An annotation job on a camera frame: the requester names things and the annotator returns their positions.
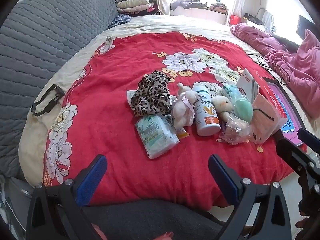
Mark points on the black garment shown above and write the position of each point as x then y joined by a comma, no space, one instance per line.
287,42

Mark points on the pink fleece blanket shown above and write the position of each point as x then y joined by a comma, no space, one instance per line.
295,80

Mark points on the white plastic bottle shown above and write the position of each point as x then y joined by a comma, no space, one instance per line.
206,115

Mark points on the beige bed sheet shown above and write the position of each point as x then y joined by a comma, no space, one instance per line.
150,23

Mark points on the pile of folded clothes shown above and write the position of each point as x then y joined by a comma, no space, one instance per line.
136,5

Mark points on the grey quilted headboard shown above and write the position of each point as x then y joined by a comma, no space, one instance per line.
50,42

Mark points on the red floral blanket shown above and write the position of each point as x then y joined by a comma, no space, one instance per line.
112,80

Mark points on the small red box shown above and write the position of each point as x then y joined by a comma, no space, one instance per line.
235,19

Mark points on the black plastic clip frame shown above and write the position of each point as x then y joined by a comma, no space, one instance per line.
58,92

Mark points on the green makeup sponge packet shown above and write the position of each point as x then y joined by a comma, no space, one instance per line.
241,107

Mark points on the plush rabbit pink dress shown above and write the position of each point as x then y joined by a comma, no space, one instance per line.
182,110

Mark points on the black bag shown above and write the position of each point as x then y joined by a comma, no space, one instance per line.
252,17

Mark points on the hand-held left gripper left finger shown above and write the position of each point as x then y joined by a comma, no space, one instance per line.
92,178

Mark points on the small orange packet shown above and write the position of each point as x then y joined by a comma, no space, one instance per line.
182,133

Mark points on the dark clothes on sill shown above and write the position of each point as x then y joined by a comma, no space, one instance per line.
190,4

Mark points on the pink plastic bag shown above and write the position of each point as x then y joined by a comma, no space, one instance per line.
262,126

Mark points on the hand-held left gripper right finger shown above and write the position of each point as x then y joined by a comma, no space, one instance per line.
222,177

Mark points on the soft tissue pack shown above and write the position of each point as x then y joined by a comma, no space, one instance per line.
156,135

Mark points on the person's dark trousers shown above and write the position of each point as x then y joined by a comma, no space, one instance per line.
150,217

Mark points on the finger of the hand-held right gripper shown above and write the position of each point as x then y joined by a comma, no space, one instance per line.
292,152
308,135

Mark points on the pink book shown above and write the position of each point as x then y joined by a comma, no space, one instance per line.
287,123

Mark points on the white chair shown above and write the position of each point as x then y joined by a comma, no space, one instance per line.
268,20

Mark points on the plush bear purple dress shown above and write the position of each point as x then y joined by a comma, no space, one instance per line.
223,103

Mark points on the white window bench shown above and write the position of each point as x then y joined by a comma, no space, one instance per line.
197,13

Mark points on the black monitor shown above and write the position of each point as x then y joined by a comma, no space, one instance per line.
305,27

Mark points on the wide white curtain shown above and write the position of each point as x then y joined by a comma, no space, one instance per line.
237,0

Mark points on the white floral scrunchie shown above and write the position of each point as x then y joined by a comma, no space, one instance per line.
129,96

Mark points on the colourful patterned cloth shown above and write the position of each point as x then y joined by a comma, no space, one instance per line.
218,7

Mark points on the dark blue patterned cloth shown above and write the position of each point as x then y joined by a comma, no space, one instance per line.
120,20

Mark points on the leopard print scrunchie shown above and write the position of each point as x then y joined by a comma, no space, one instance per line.
150,97

